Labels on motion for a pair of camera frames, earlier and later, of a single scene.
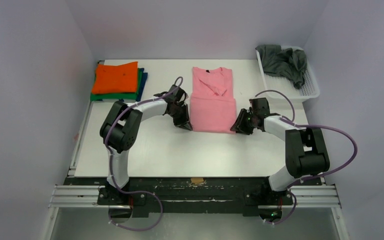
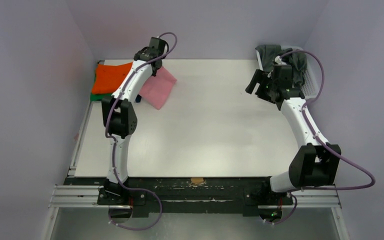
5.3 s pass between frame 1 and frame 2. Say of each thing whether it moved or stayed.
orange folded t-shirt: stayed
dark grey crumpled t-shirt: stayed
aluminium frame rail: stayed
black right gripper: moved
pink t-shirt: moved
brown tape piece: stayed
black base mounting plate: stayed
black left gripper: moved
